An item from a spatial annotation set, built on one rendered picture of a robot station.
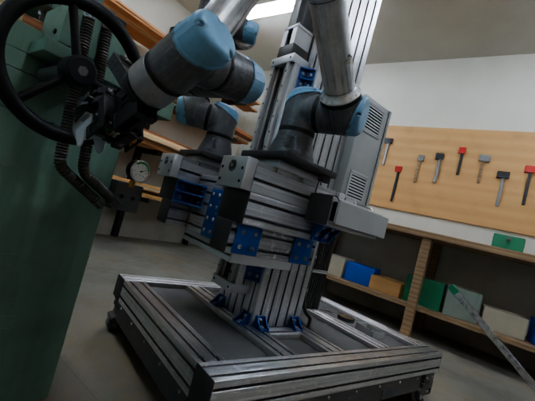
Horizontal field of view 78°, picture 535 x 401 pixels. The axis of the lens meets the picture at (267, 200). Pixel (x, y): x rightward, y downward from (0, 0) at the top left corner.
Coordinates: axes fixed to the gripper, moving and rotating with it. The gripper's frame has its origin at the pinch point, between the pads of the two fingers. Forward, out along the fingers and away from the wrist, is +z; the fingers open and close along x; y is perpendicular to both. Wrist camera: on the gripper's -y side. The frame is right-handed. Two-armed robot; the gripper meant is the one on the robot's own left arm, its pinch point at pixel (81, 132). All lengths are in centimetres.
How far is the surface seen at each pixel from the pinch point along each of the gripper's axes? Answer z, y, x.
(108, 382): 56, 48, 38
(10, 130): 21.9, -9.6, -4.4
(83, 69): -2.8, -12.3, -1.5
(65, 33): 2.2, -24.5, -2.9
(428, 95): -53, -158, 326
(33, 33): 10.7, -28.8, -5.8
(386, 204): 21, -59, 324
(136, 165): 16.0, -7.3, 22.9
